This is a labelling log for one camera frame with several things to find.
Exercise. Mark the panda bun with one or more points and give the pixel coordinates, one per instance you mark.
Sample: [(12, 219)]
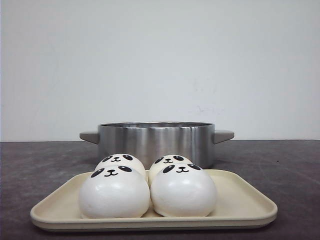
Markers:
[(115, 191), (183, 190), (163, 162), (123, 159)]

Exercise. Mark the stainless steel steamer pot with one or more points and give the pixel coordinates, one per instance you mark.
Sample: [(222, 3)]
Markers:
[(148, 141)]

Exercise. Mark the cream rectangular plastic tray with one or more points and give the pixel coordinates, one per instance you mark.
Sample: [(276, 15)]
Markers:
[(239, 206)]

